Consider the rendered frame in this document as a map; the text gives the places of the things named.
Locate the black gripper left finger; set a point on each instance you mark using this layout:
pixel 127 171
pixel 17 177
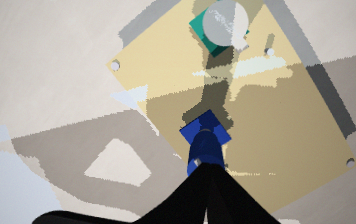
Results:
pixel 186 205

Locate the tan circuit board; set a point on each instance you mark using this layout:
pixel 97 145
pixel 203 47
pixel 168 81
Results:
pixel 222 84

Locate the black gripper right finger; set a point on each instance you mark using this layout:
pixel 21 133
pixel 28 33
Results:
pixel 229 203

